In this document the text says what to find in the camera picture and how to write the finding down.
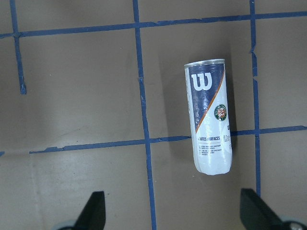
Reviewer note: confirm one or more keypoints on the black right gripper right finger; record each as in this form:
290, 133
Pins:
255, 214

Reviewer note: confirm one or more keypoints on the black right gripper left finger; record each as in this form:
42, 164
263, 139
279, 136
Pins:
93, 215

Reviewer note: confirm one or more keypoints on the white blue tennis ball can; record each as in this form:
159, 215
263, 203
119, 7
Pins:
209, 116

